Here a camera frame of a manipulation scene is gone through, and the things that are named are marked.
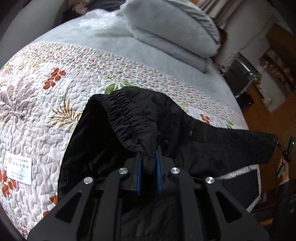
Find black pants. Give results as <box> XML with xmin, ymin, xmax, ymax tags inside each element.
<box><xmin>53</xmin><ymin>87</ymin><xmax>278</xmax><ymax>240</ymax></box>

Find person's right hand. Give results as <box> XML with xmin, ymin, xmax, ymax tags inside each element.
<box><xmin>278</xmin><ymin>157</ymin><xmax>289</xmax><ymax>185</ymax></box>

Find wooden desk cabinet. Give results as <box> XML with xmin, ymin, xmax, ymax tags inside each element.
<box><xmin>240</xmin><ymin>22</ymin><xmax>296</xmax><ymax>193</ymax></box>

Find black mesh office chair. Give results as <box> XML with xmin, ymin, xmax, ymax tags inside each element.
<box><xmin>223</xmin><ymin>53</ymin><xmax>260</xmax><ymax>110</ymax></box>

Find white label on bedspread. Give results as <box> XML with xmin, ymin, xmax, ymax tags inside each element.
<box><xmin>5</xmin><ymin>153</ymin><xmax>32</xmax><ymax>185</ymax></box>

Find floral quilted bedspread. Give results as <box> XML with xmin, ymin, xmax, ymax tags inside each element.
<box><xmin>1</xmin><ymin>42</ymin><xmax>248</xmax><ymax>240</ymax></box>

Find folded grey-blue duvet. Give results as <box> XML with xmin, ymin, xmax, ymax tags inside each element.
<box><xmin>118</xmin><ymin>1</ymin><xmax>220</xmax><ymax>72</ymax></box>

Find grey curtain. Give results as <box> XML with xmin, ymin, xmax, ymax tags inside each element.
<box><xmin>197</xmin><ymin>0</ymin><xmax>237</xmax><ymax>29</ymax></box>

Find pile of clothes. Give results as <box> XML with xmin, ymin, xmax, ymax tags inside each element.
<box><xmin>63</xmin><ymin>0</ymin><xmax>125</xmax><ymax>23</ymax></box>

